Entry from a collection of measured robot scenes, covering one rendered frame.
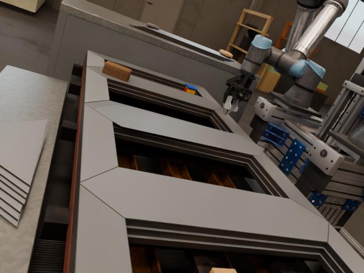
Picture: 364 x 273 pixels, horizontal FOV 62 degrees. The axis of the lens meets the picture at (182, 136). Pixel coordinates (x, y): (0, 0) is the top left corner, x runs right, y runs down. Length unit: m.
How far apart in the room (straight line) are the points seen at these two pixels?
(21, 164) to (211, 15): 9.31
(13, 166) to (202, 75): 1.42
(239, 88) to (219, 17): 8.74
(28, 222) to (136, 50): 1.32
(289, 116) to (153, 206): 1.21
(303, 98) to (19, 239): 1.47
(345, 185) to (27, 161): 1.20
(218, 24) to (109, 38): 8.33
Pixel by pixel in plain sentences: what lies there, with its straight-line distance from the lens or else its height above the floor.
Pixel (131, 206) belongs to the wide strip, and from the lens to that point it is 0.66.
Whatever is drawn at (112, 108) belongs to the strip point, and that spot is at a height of 0.87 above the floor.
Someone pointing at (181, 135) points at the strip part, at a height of 0.87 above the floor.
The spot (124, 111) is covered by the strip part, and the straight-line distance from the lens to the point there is 1.10.
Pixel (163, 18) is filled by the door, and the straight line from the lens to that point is 9.42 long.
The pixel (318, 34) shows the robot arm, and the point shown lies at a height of 1.37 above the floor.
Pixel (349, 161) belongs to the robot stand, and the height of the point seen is 0.98.
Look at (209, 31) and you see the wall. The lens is 9.97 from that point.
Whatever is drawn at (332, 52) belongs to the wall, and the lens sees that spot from 12.74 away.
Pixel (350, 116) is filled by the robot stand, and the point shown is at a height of 1.11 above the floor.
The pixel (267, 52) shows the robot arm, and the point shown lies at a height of 1.23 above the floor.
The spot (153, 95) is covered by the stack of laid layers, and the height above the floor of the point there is 0.85.
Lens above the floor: 1.26
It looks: 22 degrees down
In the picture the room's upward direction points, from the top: 23 degrees clockwise
